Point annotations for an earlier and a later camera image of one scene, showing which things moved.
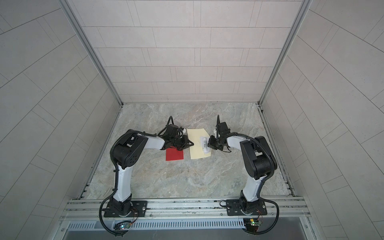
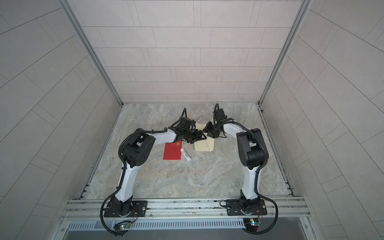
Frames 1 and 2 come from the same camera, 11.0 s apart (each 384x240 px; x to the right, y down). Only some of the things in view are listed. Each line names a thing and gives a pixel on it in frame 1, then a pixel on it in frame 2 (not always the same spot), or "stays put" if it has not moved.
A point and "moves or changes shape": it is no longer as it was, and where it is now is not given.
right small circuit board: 251,224 stays put
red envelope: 172,153 stays put
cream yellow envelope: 196,136 moves or changes shape
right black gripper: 211,143 to 208,128
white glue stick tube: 205,146 to 186,155
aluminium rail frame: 286,210 stays put
